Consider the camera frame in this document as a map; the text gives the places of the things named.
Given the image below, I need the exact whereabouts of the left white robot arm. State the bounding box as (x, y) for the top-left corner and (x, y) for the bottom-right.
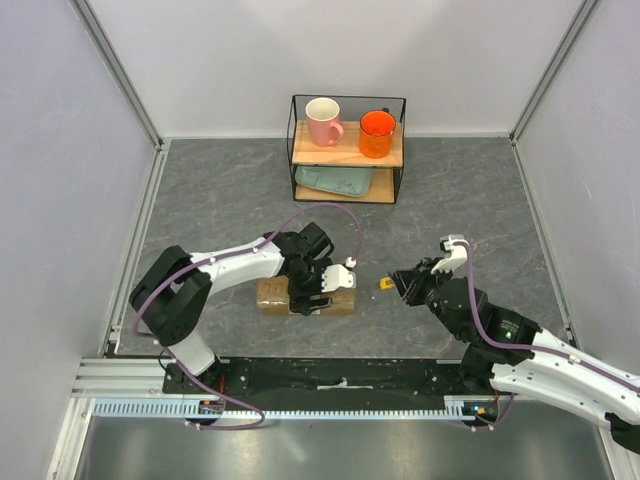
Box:
(129, 222), (334, 393)

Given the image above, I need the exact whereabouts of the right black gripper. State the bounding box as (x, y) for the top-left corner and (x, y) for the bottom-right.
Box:
(388, 257), (467, 341)

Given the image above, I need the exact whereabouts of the yellow utility knife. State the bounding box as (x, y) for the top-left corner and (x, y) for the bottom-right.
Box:
(377, 277), (395, 290)

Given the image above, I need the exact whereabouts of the brown cardboard express box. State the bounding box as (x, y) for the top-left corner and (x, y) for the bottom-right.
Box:
(256, 276), (356, 316)

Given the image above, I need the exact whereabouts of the slotted cable duct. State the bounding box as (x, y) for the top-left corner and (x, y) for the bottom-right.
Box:
(93, 398), (497, 421)

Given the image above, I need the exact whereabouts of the black wire wooden shelf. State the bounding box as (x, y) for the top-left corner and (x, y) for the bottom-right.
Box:
(286, 94), (407, 204)

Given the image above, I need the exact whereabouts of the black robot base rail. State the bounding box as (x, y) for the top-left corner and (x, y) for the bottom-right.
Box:
(162, 355), (521, 412)

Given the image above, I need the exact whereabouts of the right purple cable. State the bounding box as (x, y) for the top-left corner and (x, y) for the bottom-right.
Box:
(459, 239), (640, 391)

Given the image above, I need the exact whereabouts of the pink ceramic mug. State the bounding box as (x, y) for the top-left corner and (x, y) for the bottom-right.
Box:
(305, 97), (344, 147)

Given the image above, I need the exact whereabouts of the purple cable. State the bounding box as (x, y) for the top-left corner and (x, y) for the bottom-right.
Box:
(459, 239), (640, 391)
(132, 203), (362, 346)

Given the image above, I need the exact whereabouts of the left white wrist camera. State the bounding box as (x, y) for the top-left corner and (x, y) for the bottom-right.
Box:
(321, 257), (357, 293)

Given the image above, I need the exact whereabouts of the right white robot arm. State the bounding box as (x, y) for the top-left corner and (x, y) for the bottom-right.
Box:
(389, 258), (639, 453)

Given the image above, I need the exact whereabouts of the teal rectangular plate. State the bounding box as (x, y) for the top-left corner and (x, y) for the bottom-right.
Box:
(294, 166), (373, 197)

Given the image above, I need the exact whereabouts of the orange glass cup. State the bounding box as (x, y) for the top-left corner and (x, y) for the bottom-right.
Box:
(359, 108), (396, 159)

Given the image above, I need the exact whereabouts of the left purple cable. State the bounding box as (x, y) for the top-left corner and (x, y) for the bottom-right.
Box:
(132, 203), (362, 346)

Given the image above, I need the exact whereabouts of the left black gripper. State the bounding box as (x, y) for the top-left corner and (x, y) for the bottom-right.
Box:
(286, 258), (332, 316)

